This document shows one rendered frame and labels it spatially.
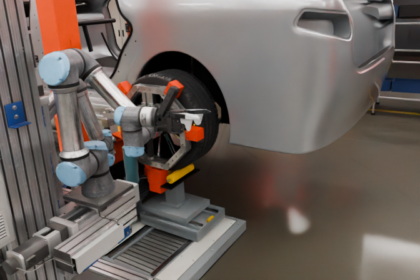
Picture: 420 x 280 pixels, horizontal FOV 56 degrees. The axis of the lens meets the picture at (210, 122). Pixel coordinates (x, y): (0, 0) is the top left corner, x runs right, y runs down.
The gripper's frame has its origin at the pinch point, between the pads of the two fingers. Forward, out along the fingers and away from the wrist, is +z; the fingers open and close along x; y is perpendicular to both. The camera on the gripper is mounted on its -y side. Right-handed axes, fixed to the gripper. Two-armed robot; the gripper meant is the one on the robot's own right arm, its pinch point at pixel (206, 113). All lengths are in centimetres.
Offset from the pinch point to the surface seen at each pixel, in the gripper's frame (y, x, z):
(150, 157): 38, -71, -53
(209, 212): 91, -124, -32
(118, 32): -58, -551, -317
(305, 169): 91, -248, 32
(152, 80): -4, -100, -62
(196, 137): 28, -85, -29
